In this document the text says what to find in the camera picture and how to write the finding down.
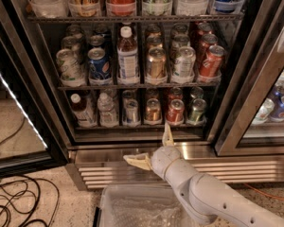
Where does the clear water bottle bottom shelf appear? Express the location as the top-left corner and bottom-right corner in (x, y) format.
(98, 93), (118, 127)

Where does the green can rear bottom shelf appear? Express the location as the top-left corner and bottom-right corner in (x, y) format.
(189, 86), (204, 100)

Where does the green can front bottom shelf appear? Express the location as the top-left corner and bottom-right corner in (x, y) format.
(187, 98), (207, 122)

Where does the blue pepsi can middle shelf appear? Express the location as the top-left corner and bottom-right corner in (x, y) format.
(87, 47), (112, 80)

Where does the orange cable on floor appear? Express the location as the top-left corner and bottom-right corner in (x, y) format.
(242, 183), (284, 202)

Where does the clear bottle top shelf right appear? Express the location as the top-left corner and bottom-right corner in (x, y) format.
(174, 0), (208, 16)

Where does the silver can rear bottom shelf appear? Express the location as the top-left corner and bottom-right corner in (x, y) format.
(122, 90), (136, 102)

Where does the orange can front middle shelf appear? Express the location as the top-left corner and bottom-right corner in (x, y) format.
(146, 47), (167, 79)

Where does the silver can front bottom shelf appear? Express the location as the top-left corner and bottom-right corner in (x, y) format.
(125, 99), (139, 124)

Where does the open glass fridge door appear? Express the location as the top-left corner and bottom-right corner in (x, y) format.
(0, 11), (67, 179)

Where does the clear plastic bin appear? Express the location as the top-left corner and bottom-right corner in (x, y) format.
(94, 184), (200, 227)

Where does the red can front bottom shelf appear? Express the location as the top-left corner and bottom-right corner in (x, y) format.
(166, 99), (185, 124)

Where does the red can front middle shelf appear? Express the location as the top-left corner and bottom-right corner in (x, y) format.
(199, 45), (225, 78)

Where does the clear bottle top shelf left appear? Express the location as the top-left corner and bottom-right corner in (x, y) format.
(30, 0), (68, 18)

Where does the steel fridge base grille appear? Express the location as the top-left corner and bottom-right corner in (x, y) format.
(66, 143), (284, 190)

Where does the black cable on floor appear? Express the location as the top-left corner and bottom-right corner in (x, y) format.
(0, 116), (61, 227)

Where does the orange can front bottom shelf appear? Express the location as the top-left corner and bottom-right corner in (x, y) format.
(145, 98), (162, 121)

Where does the white green can middle shelf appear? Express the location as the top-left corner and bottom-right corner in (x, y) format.
(56, 48), (83, 81)

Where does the blue can right fridge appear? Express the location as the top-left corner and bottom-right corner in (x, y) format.
(270, 96), (284, 122)

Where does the orange can shelf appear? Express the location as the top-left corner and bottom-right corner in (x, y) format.
(146, 36), (163, 50)
(145, 88), (159, 100)
(145, 98), (162, 121)
(146, 47), (167, 79)

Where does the white can front middle shelf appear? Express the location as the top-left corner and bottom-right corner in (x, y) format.
(173, 46), (196, 78)

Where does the silver can shelf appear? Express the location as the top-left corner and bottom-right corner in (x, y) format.
(122, 90), (136, 102)
(125, 99), (139, 124)

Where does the brown tea bottle shelf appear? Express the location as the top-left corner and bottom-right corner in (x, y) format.
(70, 94), (96, 128)
(117, 26), (139, 79)

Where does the red can rear bottom shelf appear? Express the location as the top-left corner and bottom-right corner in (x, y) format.
(168, 87), (183, 101)

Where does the brown tea bottle bottom shelf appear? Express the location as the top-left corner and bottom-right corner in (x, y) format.
(70, 94), (96, 128)

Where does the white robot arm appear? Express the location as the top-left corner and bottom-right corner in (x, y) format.
(123, 125), (284, 227)

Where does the brown tea bottle middle shelf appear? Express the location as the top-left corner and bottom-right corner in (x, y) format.
(117, 26), (139, 79)

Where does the closed right fridge door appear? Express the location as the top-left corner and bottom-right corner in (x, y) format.
(208, 0), (284, 156)

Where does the gold can top shelf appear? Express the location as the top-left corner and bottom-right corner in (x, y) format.
(68, 0), (98, 17)

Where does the orange can rear bottom shelf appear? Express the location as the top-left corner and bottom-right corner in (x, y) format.
(145, 88), (159, 100)

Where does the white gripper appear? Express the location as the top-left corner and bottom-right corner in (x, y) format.
(123, 123), (181, 178)

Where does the white can right fridge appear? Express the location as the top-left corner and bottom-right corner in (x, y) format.
(252, 98), (275, 125)

